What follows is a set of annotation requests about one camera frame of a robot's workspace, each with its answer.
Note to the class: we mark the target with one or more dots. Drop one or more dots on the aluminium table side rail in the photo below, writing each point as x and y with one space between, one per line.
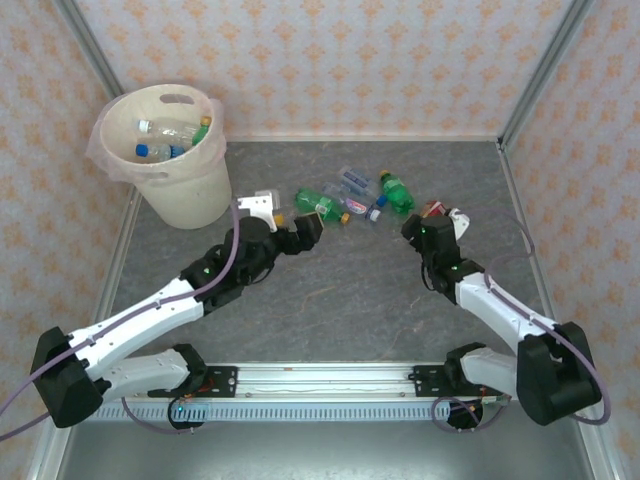
120 250
521 210

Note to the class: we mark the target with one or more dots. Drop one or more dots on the pink plastic bin liner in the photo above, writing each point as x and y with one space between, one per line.
97 150

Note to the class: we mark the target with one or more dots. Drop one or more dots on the cream plastic waste bin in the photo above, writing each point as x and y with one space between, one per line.
200 195

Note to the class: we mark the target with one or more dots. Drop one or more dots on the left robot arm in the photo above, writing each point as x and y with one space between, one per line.
150 320

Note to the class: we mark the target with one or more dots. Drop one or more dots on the red white drink carton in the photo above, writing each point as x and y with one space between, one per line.
435 207

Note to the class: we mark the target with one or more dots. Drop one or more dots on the green bottle plain green label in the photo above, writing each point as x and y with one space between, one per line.
397 192

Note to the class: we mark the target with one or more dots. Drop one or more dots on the green bottle orange yellow label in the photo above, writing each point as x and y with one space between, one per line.
201 132

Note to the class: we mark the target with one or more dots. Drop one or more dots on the pepsi bottle blue cap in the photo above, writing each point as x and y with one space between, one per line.
155 152

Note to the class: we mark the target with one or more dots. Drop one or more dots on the grey metal shelf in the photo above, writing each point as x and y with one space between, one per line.
325 450

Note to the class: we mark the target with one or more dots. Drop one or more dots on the green bottle white barcode label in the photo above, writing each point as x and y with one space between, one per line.
315 200

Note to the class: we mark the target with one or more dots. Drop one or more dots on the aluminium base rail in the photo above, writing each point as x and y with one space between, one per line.
325 380

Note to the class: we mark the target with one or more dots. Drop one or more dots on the aluminium frame post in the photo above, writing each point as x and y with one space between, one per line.
544 70
95 55

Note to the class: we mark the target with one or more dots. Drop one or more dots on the blue label bottle blue cap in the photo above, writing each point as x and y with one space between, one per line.
355 179

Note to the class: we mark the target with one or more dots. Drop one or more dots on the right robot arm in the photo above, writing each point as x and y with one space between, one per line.
480 302

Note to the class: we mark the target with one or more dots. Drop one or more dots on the clear bottle white cap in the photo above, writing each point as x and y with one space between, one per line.
165 131

